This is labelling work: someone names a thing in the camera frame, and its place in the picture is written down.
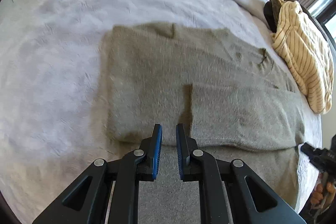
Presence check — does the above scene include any olive green knit sweater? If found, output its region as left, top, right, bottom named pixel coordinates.
left=92, top=22, right=305, bottom=223

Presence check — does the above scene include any person's right hand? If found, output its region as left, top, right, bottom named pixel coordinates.
left=310, top=182, right=335, bottom=206

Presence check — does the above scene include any cream striped fleece garment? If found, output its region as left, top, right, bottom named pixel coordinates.
left=271, top=0, right=334, bottom=114

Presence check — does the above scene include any lavender embossed bed cover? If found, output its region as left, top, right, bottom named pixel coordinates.
left=1, top=0, right=321, bottom=223

